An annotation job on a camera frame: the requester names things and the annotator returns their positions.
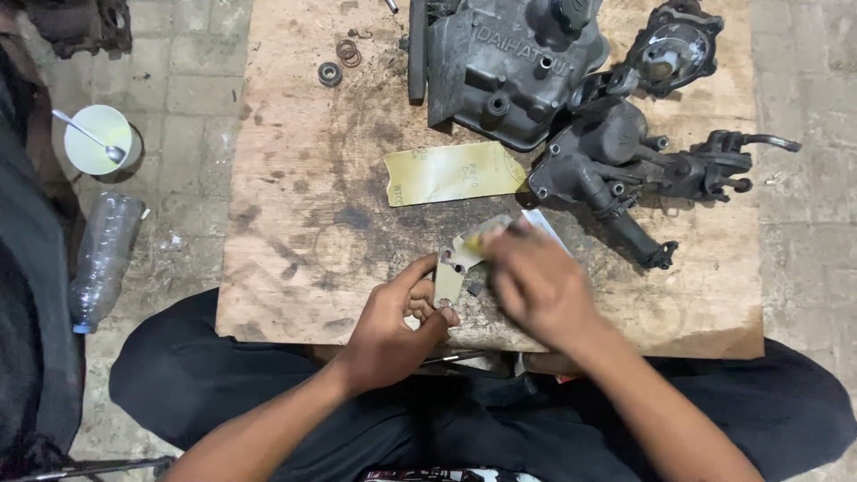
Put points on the person's left hand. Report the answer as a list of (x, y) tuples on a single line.
[(378, 335)]

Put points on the person's right hand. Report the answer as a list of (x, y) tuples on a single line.
[(546, 294)]

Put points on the person's right fingers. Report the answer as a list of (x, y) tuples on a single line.
[(505, 261)]

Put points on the grey metal plate with holes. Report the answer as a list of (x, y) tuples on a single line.
[(447, 281)]

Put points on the white paper slip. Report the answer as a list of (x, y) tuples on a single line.
[(543, 224)]

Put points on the large yellow sandpaper sheet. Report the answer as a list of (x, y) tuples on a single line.
[(452, 173)]

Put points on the thin metal screwdriver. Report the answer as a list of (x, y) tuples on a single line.
[(455, 357)]

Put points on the dark metal housing with pipe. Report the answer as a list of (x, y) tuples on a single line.
[(596, 160)]

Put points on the person's black trousers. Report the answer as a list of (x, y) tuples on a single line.
[(468, 422)]

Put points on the plywood work board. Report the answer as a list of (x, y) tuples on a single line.
[(321, 221)]

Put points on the grey engine valve cover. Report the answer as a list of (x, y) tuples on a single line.
[(509, 60)]

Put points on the person's patterned shirt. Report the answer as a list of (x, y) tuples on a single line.
[(448, 475)]

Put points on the dark metal carburetor part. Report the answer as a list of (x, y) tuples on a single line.
[(710, 164)]

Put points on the steel ball bearing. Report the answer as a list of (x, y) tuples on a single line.
[(329, 74)]

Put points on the dark round water pump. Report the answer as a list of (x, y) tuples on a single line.
[(673, 50)]

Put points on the clear plastic bottle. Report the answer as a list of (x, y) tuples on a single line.
[(104, 261)]

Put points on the metal spoon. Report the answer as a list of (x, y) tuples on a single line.
[(100, 144)]

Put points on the white cup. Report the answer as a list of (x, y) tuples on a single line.
[(94, 150)]

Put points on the thin metal rod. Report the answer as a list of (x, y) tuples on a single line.
[(87, 466)]

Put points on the dark bulky cloth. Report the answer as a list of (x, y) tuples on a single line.
[(33, 301)]

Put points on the rusty engine part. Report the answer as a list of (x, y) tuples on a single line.
[(80, 27)]

